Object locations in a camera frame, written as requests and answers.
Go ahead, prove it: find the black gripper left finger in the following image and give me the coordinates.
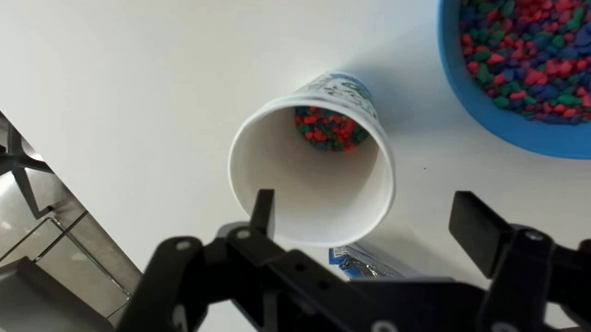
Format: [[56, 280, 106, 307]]
[[117, 187, 348, 332]]

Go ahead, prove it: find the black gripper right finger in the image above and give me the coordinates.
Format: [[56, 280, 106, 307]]
[[448, 189, 591, 332]]

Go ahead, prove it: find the white printed paper cup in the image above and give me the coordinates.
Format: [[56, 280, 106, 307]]
[[226, 71, 398, 248]]

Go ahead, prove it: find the colourful cereal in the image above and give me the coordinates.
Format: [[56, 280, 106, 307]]
[[459, 0, 591, 121], [294, 104, 372, 154]]

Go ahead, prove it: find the blue plastic bowl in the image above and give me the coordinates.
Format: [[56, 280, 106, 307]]
[[436, 0, 591, 161]]

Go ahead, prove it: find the colourful cereal in bowl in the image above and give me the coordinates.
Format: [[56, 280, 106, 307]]
[[459, 0, 591, 121]]

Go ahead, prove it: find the blue silver snack wrapper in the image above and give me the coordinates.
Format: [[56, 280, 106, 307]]
[[328, 243, 435, 281]]

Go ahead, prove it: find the white square table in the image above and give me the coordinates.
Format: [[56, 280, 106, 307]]
[[0, 0, 591, 332]]

